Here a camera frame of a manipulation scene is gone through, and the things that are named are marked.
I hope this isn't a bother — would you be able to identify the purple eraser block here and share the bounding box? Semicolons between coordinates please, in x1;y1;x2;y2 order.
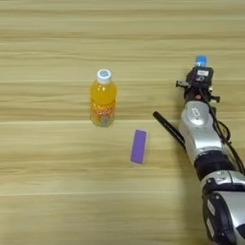
130;129;148;166

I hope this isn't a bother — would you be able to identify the black marker pen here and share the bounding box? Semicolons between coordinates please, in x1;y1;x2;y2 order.
152;110;187;150

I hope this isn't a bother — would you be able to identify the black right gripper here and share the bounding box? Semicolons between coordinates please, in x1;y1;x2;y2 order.
175;79;222;103

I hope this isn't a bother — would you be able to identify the orange juice bottle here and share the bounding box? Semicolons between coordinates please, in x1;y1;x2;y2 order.
90;68;118;128

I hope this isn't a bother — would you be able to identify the blue glue stick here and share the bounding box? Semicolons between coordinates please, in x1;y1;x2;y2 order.
194;55;209;68

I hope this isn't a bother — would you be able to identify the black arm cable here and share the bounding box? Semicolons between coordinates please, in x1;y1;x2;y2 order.
204;92;245;176

